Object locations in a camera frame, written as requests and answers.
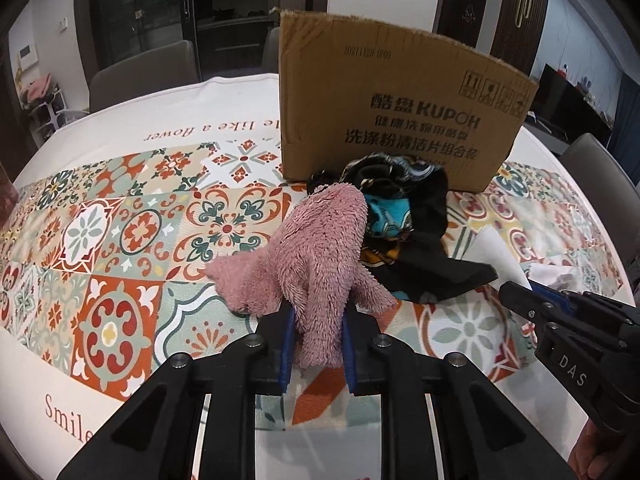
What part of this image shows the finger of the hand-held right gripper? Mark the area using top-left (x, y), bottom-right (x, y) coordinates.
top-left (499, 281), bottom-right (557, 327)
top-left (529, 281), bottom-right (591, 312)

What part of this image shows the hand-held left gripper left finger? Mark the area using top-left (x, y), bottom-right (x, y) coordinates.
top-left (55, 305), bottom-right (297, 480)

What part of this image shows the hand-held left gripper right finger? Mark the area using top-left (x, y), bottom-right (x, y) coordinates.
top-left (342, 306), bottom-right (581, 480)

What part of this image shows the pink fluffy cloth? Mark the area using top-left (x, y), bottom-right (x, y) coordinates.
top-left (203, 182), bottom-right (399, 369)

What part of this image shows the brown cardboard box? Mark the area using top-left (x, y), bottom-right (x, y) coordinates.
top-left (277, 9), bottom-right (541, 194)

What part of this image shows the person's right hand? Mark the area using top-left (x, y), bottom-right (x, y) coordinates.
top-left (575, 417), bottom-right (622, 480)

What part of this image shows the white patterned cloth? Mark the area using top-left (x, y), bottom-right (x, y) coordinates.
top-left (524, 259), bottom-right (587, 295)

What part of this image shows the black cloth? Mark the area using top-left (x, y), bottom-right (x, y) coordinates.
top-left (360, 164), bottom-right (499, 304)

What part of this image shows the grey dining chair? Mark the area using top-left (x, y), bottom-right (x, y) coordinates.
top-left (259, 27), bottom-right (282, 74)
top-left (557, 132), bottom-right (640, 243)
top-left (88, 39), bottom-right (202, 114)

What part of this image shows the black television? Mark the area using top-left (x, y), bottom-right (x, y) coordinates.
top-left (529, 62), bottom-right (627, 147)

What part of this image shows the white tile-patterned tablecloth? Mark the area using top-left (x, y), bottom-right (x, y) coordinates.
top-left (0, 72), bottom-right (628, 480)

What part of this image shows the dark wooden door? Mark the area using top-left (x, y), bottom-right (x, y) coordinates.
top-left (440, 0), bottom-right (507, 57)

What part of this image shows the white shoe rack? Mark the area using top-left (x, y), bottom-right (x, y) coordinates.
top-left (16, 72), bottom-right (72, 142)

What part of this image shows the dark sliding glass door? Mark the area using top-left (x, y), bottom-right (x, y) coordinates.
top-left (75, 0), bottom-right (333, 73)

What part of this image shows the wood panel with gold handles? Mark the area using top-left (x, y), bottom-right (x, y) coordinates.
top-left (499, 0), bottom-right (552, 77)

